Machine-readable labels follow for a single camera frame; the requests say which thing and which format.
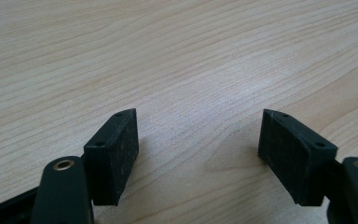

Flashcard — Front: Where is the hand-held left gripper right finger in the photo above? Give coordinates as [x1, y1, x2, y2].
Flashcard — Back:
[257, 108, 338, 207]

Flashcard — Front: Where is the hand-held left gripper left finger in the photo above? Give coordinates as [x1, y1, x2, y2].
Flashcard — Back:
[83, 107, 140, 207]

